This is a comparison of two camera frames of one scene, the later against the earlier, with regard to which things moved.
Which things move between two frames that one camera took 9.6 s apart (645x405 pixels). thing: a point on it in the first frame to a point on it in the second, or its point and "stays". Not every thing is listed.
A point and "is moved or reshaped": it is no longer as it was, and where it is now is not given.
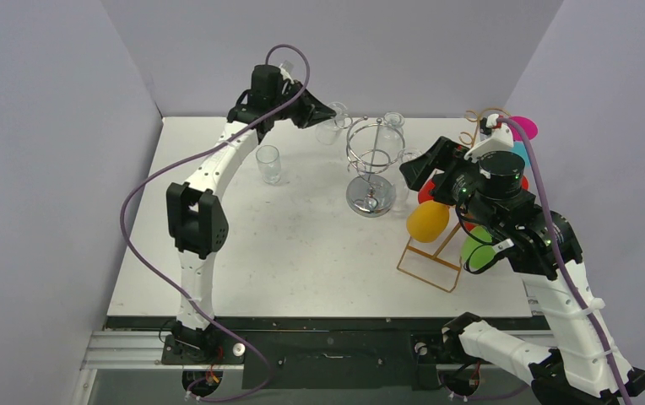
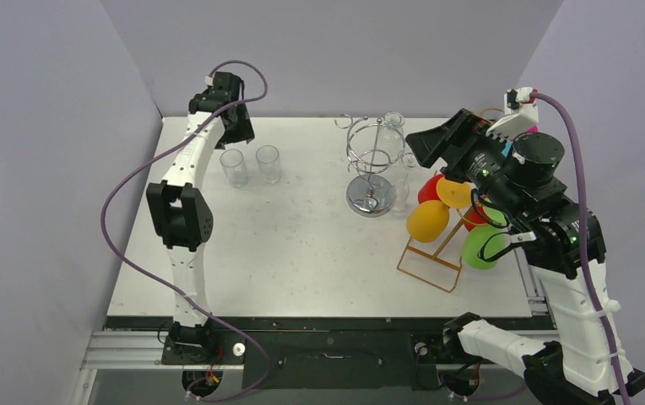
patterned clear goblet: (327, 132) is moved or reshaped
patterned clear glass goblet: (268, 161) stays
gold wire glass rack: (450, 235) stays
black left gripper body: (292, 89) to (238, 132)
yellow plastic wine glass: (426, 221) stays
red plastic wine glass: (424, 194) stays
